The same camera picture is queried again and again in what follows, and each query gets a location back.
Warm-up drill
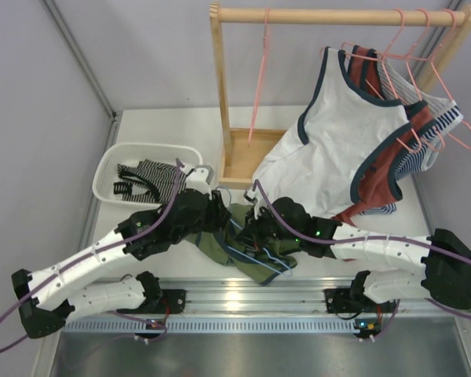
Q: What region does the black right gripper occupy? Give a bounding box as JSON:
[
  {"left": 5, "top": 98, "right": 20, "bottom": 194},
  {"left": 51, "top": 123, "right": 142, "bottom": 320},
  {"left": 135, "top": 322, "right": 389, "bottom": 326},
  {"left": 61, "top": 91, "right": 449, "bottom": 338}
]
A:
[{"left": 235, "top": 203, "right": 302, "bottom": 251}]

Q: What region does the blue hanger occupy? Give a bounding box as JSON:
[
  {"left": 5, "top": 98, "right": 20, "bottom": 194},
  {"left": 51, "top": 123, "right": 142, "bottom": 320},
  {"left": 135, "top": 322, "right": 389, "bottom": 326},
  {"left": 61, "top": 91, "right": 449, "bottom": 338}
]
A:
[{"left": 215, "top": 185, "right": 293, "bottom": 277}]

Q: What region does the green tank top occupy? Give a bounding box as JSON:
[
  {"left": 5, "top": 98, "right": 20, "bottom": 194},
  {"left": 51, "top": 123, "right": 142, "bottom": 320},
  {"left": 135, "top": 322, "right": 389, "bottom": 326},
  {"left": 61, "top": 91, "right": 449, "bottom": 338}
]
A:
[{"left": 186, "top": 203, "right": 298, "bottom": 286}]

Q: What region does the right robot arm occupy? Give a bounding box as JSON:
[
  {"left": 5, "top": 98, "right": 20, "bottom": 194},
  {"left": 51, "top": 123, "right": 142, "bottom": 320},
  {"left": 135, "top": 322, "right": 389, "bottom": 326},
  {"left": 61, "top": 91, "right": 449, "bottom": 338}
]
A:
[{"left": 241, "top": 197, "right": 471, "bottom": 312}]

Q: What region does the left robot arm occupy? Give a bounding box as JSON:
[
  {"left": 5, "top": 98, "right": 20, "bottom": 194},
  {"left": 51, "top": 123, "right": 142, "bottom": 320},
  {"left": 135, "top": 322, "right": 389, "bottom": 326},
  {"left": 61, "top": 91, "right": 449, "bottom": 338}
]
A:
[{"left": 12, "top": 188, "right": 230, "bottom": 339}]

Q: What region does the red tank top navy trim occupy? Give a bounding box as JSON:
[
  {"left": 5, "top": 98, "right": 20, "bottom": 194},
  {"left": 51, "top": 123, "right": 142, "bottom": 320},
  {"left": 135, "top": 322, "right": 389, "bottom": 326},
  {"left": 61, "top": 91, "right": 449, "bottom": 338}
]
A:
[{"left": 329, "top": 46, "right": 440, "bottom": 262}]

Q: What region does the white tank top navy trim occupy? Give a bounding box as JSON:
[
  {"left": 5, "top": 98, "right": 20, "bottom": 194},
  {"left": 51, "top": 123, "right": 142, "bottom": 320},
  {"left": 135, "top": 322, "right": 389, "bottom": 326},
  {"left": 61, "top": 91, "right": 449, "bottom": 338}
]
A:
[{"left": 252, "top": 47, "right": 411, "bottom": 218}]

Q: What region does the blue white striped tank top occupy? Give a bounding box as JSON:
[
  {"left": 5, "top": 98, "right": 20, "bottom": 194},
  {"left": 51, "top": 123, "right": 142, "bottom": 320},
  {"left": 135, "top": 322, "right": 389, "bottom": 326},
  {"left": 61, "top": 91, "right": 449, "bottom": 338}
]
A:
[{"left": 351, "top": 60, "right": 463, "bottom": 214}]

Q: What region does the pink hanger empty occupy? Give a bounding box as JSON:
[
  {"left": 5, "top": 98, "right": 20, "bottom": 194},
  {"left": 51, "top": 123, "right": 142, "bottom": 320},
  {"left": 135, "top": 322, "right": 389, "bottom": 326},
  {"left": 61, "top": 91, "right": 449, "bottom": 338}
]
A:
[{"left": 247, "top": 8, "right": 270, "bottom": 145}]

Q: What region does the pink hanger with striped top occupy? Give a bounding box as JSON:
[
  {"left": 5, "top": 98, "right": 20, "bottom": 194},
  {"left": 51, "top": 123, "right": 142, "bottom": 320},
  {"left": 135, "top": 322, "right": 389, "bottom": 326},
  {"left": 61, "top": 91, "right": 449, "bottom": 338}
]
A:
[{"left": 380, "top": 8, "right": 471, "bottom": 151}]

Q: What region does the black white striped garment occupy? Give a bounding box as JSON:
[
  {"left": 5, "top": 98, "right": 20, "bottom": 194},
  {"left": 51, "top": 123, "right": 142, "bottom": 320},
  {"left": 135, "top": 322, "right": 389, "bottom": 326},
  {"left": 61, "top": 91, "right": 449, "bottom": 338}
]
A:
[{"left": 113, "top": 159, "right": 177, "bottom": 204}]

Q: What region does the wooden clothes rack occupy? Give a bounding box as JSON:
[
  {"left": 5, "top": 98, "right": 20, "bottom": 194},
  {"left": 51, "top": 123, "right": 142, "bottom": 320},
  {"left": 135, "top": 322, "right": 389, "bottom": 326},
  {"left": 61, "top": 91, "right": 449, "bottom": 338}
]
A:
[{"left": 209, "top": 2, "right": 471, "bottom": 189}]

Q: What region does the white plastic basket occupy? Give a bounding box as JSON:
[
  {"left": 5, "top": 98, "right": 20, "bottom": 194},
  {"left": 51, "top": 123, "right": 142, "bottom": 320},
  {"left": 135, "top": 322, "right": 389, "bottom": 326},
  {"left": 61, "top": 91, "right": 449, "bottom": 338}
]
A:
[{"left": 93, "top": 143, "right": 203, "bottom": 209}]

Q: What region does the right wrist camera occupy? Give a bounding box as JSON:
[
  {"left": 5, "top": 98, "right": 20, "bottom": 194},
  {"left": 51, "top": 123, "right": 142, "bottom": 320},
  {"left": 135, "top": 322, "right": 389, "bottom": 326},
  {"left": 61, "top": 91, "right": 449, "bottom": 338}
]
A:
[{"left": 243, "top": 187, "right": 266, "bottom": 207}]

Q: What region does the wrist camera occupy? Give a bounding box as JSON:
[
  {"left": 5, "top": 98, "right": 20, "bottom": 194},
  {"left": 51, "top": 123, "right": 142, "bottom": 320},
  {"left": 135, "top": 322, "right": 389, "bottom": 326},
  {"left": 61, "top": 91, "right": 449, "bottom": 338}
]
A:
[
  {"left": 243, "top": 187, "right": 266, "bottom": 207},
  {"left": 185, "top": 165, "right": 214, "bottom": 194}
]

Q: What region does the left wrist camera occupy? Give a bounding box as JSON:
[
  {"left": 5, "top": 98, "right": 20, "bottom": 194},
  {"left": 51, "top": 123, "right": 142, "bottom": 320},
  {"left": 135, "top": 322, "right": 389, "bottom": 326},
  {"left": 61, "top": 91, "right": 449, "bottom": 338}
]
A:
[{"left": 185, "top": 165, "right": 214, "bottom": 194}]

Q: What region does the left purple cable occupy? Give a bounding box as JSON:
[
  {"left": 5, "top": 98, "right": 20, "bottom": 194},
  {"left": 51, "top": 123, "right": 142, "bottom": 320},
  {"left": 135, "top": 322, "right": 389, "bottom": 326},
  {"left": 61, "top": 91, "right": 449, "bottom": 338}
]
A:
[{"left": 0, "top": 157, "right": 189, "bottom": 357}]

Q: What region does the purple cable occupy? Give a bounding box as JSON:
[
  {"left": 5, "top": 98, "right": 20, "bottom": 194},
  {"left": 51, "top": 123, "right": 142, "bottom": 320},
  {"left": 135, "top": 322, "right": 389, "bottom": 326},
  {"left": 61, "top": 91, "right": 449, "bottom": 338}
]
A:
[
  {"left": 0, "top": 157, "right": 189, "bottom": 357},
  {"left": 252, "top": 179, "right": 471, "bottom": 342}
]

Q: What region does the aluminium rail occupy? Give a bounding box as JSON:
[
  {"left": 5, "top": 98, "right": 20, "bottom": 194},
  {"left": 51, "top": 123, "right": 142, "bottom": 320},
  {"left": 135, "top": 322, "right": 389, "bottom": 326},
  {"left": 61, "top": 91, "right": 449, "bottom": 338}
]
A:
[{"left": 156, "top": 276, "right": 436, "bottom": 315}]

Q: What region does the white slotted cable duct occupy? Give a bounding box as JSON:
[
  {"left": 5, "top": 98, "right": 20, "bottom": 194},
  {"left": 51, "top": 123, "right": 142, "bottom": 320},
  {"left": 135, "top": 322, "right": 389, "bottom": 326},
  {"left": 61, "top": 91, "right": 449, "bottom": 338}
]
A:
[{"left": 62, "top": 317, "right": 382, "bottom": 337}]

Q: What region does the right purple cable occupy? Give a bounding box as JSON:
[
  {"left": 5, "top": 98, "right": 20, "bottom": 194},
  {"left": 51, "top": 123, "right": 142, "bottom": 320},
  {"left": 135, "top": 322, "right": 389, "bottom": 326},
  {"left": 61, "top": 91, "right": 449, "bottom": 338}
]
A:
[{"left": 252, "top": 179, "right": 471, "bottom": 342}]

